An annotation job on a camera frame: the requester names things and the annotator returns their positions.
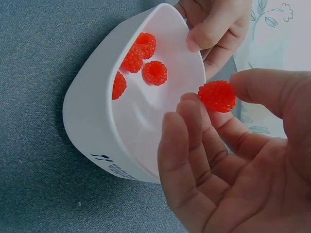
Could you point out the person's left hand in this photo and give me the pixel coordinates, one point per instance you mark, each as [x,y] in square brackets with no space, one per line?
[218,21]

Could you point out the person's right hand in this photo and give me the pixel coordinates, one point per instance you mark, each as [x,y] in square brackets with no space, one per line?
[255,184]

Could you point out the white plastic bowl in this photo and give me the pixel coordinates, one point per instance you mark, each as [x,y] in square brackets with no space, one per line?
[87,109]

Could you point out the red toy raspberry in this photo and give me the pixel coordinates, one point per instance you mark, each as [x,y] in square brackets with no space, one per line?
[147,44]
[119,86]
[131,60]
[217,97]
[154,72]

